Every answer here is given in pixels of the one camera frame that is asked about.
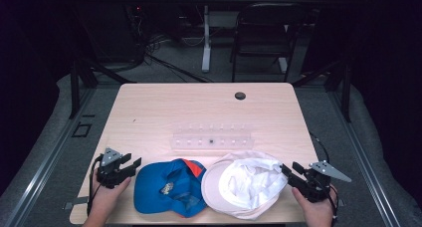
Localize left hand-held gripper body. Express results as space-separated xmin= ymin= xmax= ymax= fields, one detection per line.
xmin=96 ymin=147 xmax=132 ymax=190

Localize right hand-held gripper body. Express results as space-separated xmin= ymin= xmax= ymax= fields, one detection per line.
xmin=299 ymin=159 xmax=352 ymax=203

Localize blue cap with orange strap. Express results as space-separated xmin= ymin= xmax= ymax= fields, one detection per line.
xmin=133 ymin=157 xmax=209 ymax=219

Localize person's left hand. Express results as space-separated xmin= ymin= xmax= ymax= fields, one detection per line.
xmin=90 ymin=168 xmax=132 ymax=219

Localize person's right hand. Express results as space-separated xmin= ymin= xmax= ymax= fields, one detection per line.
xmin=291 ymin=185 xmax=338 ymax=223

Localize white cap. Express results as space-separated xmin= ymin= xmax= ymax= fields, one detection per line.
xmin=200 ymin=149 xmax=290 ymax=221

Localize clear acrylic rack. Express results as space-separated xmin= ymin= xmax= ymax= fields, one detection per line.
xmin=170 ymin=121 xmax=256 ymax=152

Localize black metal stand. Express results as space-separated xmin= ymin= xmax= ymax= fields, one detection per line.
xmin=67 ymin=57 xmax=137 ymax=120
xmin=291 ymin=58 xmax=353 ymax=123

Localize white desk leg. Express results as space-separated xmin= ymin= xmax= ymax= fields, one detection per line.
xmin=201 ymin=4 xmax=213 ymax=74
xmin=278 ymin=56 xmax=289 ymax=75

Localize black cabinet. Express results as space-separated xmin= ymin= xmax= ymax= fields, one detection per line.
xmin=78 ymin=2 xmax=147 ymax=65

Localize black folding chair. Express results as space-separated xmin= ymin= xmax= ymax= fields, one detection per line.
xmin=229 ymin=2 xmax=306 ymax=84

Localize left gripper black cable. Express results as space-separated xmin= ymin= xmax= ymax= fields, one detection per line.
xmin=86 ymin=153 xmax=105 ymax=217

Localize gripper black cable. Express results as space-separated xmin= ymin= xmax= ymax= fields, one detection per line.
xmin=309 ymin=130 xmax=339 ymax=221
xmin=86 ymin=153 xmax=105 ymax=217

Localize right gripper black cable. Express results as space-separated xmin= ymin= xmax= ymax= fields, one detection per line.
xmin=309 ymin=130 xmax=339 ymax=221

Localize grey metal table bracket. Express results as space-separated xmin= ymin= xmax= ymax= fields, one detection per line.
xmin=62 ymin=195 xmax=91 ymax=211

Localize grey metal floor rail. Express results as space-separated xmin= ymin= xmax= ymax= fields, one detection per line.
xmin=327 ymin=89 xmax=403 ymax=227
xmin=0 ymin=87 xmax=98 ymax=227

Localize black floor cables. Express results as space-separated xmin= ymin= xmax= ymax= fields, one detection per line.
xmin=140 ymin=34 xmax=215 ymax=85

